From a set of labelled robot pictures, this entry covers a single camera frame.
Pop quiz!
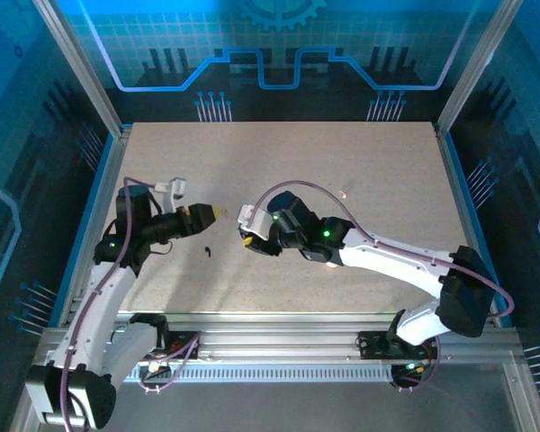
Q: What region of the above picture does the aluminium side rail blue trim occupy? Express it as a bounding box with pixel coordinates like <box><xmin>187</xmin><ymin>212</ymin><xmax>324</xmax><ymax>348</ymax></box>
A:
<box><xmin>49</xmin><ymin>124</ymin><xmax>134</xmax><ymax>328</ymax></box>
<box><xmin>433</xmin><ymin>121</ymin><xmax>521</xmax><ymax>329</ymax></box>

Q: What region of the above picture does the long aluminium frame rail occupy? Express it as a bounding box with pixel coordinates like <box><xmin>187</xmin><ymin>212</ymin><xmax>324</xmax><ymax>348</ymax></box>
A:
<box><xmin>42</xmin><ymin>311</ymin><xmax>522</xmax><ymax>364</ymax></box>

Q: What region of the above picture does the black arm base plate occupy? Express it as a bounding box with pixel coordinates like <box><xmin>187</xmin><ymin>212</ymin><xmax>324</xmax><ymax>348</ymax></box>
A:
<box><xmin>166</xmin><ymin>329</ymin><xmax>203</xmax><ymax>361</ymax></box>
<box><xmin>356</xmin><ymin>330</ymin><xmax>438</xmax><ymax>361</ymax></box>

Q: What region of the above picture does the slotted grey cable duct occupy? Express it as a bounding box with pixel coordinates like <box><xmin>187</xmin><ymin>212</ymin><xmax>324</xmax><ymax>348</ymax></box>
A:
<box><xmin>121</xmin><ymin>363</ymin><xmax>400</xmax><ymax>384</ymax></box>

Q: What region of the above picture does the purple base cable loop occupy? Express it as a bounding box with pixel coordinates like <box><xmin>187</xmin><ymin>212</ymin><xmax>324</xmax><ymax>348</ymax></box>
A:
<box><xmin>389</xmin><ymin>337</ymin><xmax>443</xmax><ymax>393</ymax></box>
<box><xmin>138</xmin><ymin>331</ymin><xmax>203</xmax><ymax>394</ymax></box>

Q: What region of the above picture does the aluminium frame post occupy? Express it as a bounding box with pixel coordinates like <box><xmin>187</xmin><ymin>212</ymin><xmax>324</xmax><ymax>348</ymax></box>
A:
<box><xmin>30</xmin><ymin>0</ymin><xmax>134</xmax><ymax>139</ymax></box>
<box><xmin>433</xmin><ymin>0</ymin><xmax>526</xmax><ymax>139</ymax></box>

